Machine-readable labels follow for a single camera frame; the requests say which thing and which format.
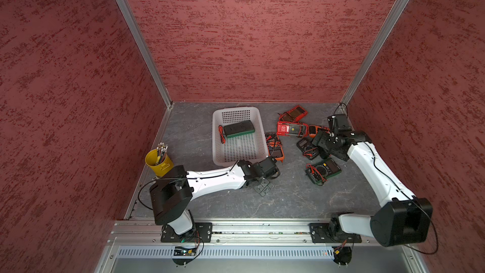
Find red clamp meter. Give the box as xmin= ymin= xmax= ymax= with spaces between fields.
xmin=277 ymin=121 xmax=309 ymax=138

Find green multimeter face down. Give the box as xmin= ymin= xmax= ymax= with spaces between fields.
xmin=222 ymin=120 xmax=255 ymax=139

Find dark red flat multimeter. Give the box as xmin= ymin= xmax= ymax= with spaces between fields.
xmin=279 ymin=105 xmax=308 ymax=123

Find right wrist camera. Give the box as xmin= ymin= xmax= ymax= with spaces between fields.
xmin=327 ymin=114 xmax=352 ymax=135

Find yellow cup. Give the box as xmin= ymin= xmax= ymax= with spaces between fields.
xmin=145 ymin=150 xmax=174 ymax=178

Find green multimeter DT9205A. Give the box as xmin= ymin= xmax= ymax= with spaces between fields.
xmin=304 ymin=158 xmax=342 ymax=186

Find white plastic perforated basket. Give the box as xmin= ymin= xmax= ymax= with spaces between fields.
xmin=212 ymin=107 xmax=269 ymax=167

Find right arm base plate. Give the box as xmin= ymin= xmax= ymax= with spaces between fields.
xmin=309 ymin=221 xmax=362 ymax=244

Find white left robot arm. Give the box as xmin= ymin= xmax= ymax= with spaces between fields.
xmin=149 ymin=157 xmax=279 ymax=235

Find orange black multimeter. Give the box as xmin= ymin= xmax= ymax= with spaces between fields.
xmin=265 ymin=132 xmax=285 ymax=162

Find red probe leads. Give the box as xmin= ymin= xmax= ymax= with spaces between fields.
xmin=218 ymin=125 xmax=226 ymax=144

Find orange long multimeter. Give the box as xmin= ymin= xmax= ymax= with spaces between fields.
xmin=308 ymin=125 xmax=330 ymax=138

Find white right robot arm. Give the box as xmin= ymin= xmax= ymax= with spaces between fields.
xmin=313 ymin=130 xmax=433 ymax=247

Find metal probes in cup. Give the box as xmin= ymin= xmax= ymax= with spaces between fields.
xmin=156 ymin=142 xmax=168 ymax=165

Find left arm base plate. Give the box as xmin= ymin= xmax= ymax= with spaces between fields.
xmin=160 ymin=222 xmax=213 ymax=243

